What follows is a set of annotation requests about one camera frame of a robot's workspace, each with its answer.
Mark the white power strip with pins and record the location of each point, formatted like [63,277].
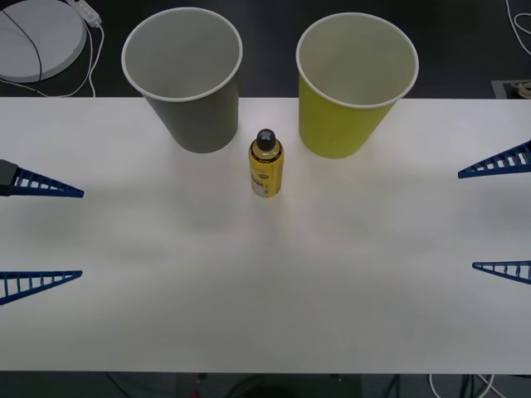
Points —
[89,12]

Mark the yellow can with black cap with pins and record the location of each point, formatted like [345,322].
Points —
[265,170]

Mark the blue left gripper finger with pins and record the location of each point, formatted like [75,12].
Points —
[25,282]
[29,184]

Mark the yellow-green plastic bin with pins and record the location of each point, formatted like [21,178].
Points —
[336,128]

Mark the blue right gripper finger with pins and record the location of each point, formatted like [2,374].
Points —
[514,269]
[512,163]

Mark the grey floor socket box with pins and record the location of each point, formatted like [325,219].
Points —
[502,89]

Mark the grey plastic bin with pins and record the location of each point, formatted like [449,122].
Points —
[199,120]

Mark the white round disc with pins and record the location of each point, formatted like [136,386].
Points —
[62,41]

